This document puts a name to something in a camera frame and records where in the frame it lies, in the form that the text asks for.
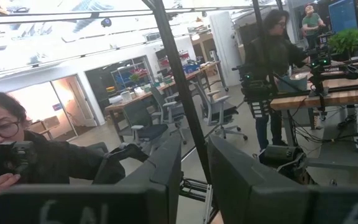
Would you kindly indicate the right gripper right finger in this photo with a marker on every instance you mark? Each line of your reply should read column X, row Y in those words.
column 244, row 193

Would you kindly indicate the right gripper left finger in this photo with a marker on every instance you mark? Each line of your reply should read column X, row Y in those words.
column 160, row 186

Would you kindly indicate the background black robot arm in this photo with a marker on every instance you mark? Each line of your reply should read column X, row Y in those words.
column 256, row 90
column 346, row 71

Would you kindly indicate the grey device on floor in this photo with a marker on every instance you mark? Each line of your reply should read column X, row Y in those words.
column 278, row 154

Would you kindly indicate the grey office chair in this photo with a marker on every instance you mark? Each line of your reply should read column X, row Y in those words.
column 169, row 112
column 149, row 132
column 219, row 112

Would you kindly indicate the long wooden table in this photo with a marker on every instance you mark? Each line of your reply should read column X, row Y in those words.
column 135, row 99

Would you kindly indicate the person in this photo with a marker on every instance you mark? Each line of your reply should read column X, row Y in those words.
column 57, row 161
column 312, row 25
column 278, row 56

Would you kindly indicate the shelf with coloured items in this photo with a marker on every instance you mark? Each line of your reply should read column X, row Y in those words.
column 126, row 77

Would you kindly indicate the cardboard boxes stack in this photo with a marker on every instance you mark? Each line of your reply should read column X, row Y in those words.
column 47, row 123

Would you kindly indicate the background wooden rig table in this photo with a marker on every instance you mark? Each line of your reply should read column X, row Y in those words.
column 337, row 99

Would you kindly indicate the white cabinet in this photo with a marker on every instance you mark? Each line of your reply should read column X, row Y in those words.
column 225, row 46

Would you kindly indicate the green leafy plant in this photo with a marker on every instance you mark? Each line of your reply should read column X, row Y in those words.
column 345, row 40

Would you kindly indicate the monitor with blue screen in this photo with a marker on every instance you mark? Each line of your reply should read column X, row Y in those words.
column 342, row 15

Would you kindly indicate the black camera gantry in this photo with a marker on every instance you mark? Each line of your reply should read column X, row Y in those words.
column 179, row 77

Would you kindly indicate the black dome camera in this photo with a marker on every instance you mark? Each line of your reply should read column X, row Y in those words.
column 106, row 22

